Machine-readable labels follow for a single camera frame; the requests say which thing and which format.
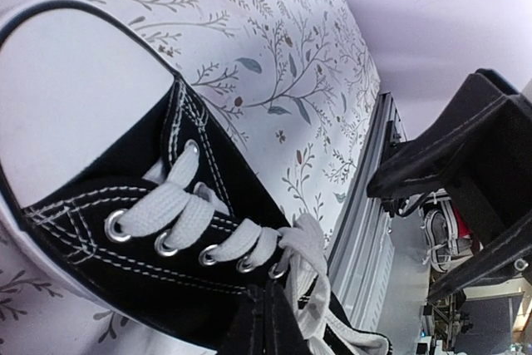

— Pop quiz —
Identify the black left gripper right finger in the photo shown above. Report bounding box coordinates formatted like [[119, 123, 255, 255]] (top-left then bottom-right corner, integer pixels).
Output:
[[265, 281, 310, 355]]

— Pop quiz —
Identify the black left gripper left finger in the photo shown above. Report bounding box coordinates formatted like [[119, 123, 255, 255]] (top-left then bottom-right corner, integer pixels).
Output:
[[217, 285, 264, 355]]

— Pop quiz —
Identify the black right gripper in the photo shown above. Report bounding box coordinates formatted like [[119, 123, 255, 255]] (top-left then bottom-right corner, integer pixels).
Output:
[[367, 69, 531, 303]]

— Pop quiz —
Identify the black white canvas sneaker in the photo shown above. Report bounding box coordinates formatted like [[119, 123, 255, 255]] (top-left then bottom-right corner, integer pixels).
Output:
[[1, 0, 392, 354]]

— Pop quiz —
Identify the floral patterned table mat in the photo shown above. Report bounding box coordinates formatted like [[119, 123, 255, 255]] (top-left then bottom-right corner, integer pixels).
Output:
[[1, 0, 379, 354]]

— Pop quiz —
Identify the aluminium front rail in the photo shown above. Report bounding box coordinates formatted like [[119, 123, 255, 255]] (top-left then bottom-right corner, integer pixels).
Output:
[[328, 93, 404, 331]]

